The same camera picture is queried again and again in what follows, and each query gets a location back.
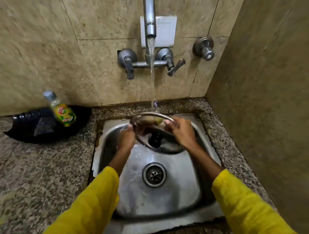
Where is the person's right forearm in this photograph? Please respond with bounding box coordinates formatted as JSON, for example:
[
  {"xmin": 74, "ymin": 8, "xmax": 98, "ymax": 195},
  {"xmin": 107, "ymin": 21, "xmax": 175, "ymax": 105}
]
[{"xmin": 185, "ymin": 143, "xmax": 298, "ymax": 234}]

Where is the round sink drain strainer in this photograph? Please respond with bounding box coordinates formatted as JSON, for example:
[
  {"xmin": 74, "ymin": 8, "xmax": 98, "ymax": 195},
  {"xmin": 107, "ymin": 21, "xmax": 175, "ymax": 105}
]
[{"xmin": 142, "ymin": 162, "xmax": 167, "ymax": 189}]

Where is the white wall switch plate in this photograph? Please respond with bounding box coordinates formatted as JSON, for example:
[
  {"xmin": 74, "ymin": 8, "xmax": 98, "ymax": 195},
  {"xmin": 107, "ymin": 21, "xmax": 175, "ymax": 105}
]
[{"xmin": 140, "ymin": 16, "xmax": 178, "ymax": 48}]

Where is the running water stream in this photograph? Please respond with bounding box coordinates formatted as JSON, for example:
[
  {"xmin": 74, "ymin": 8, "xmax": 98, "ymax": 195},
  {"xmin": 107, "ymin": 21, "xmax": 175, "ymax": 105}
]
[{"xmin": 147, "ymin": 37, "xmax": 159, "ymax": 113}]

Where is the person's left forearm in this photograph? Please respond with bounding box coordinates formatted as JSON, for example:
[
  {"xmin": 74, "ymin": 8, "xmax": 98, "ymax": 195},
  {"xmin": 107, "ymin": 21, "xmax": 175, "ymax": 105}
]
[{"xmin": 43, "ymin": 146, "xmax": 136, "ymax": 234}]

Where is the round steel wall valve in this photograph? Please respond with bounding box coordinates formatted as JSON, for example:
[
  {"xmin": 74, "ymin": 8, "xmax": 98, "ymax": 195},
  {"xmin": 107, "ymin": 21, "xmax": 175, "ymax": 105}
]
[{"xmin": 193, "ymin": 37, "xmax": 215, "ymax": 61}]

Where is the dark grey scrub pad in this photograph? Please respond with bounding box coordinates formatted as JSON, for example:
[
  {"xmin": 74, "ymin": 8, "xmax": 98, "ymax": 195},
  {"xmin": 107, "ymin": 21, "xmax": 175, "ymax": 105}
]
[{"xmin": 33, "ymin": 117, "xmax": 57, "ymax": 137}]

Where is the yellow green scrub sponge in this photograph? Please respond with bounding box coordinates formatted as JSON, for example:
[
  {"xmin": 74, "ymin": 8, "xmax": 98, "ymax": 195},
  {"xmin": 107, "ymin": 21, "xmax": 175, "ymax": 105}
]
[{"xmin": 143, "ymin": 115, "xmax": 166, "ymax": 126}]

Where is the stainless steel sink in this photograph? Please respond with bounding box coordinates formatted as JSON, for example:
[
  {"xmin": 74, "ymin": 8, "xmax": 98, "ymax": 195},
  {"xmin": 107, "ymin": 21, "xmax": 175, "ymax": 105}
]
[{"xmin": 92, "ymin": 113, "xmax": 225, "ymax": 234}]

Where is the person's left hand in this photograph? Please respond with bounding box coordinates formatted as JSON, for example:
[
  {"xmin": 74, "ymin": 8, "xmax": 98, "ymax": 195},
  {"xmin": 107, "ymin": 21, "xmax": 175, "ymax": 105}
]
[{"xmin": 117, "ymin": 124, "xmax": 137, "ymax": 151}]

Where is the steel faucet lever handle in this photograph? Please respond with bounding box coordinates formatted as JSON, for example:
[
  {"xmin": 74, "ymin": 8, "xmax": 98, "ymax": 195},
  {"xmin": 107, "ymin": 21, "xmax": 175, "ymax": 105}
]
[
  {"xmin": 117, "ymin": 49, "xmax": 138, "ymax": 80},
  {"xmin": 156, "ymin": 48, "xmax": 186, "ymax": 77}
]

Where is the glass lid with black knob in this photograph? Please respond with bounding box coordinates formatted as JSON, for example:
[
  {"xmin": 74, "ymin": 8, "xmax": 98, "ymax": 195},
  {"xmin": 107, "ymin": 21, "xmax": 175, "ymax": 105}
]
[{"xmin": 130, "ymin": 112, "xmax": 192, "ymax": 155}]

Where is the dish soap bottle yellow label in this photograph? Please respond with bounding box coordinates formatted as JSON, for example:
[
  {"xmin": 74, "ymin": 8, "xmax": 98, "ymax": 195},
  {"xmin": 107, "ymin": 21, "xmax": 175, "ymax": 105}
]
[{"xmin": 43, "ymin": 90, "xmax": 77, "ymax": 128}]

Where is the black plastic tray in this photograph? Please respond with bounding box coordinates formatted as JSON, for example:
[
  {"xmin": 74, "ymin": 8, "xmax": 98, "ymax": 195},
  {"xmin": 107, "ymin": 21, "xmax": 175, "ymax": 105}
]
[{"xmin": 3, "ymin": 105, "xmax": 92, "ymax": 144}]

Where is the steel wall mixer faucet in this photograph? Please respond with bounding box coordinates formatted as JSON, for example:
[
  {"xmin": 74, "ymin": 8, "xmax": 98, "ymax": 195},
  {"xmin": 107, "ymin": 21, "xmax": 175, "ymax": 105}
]
[{"xmin": 131, "ymin": 0, "xmax": 169, "ymax": 69}]

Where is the person's right hand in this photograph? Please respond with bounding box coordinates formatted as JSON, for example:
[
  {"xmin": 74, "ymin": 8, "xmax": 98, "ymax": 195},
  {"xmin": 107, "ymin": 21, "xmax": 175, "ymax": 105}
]
[{"xmin": 165, "ymin": 117, "xmax": 197, "ymax": 151}]

